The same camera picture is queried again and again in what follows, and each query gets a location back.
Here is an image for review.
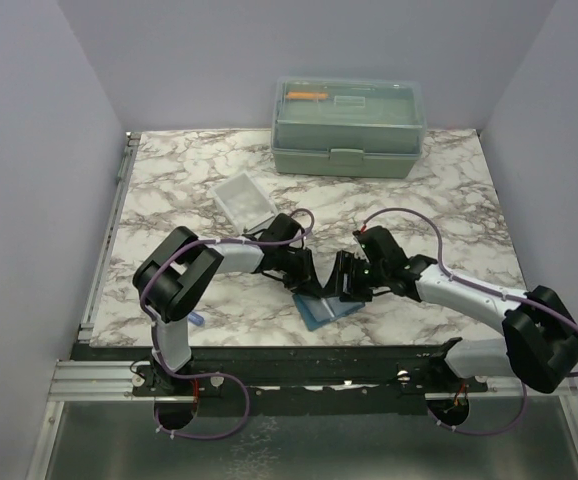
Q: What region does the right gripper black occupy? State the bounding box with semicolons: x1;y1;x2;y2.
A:
320;250;388;303

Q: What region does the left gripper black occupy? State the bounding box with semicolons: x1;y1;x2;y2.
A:
274;247;322;299

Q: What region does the blue leather card holder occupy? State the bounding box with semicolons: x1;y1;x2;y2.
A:
292;294;365;332

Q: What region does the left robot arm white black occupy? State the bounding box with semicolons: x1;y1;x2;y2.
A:
132;210;325;395

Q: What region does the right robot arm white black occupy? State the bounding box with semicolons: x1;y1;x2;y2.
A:
322;226;578;393

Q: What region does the white plastic card tray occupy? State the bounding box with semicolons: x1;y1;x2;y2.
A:
210;171;278;235

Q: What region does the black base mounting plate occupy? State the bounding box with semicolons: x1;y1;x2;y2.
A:
132;345;487;416

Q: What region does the green plastic toolbox clear lid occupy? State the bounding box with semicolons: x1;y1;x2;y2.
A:
270;77;427;179

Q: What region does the orange tool inside toolbox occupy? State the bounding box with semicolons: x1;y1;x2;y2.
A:
285;91;329;101

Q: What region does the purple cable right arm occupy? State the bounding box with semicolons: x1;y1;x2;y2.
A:
361;207;578;437

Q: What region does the blue red handled screwdriver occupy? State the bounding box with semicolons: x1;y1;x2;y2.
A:
187;312;205;327

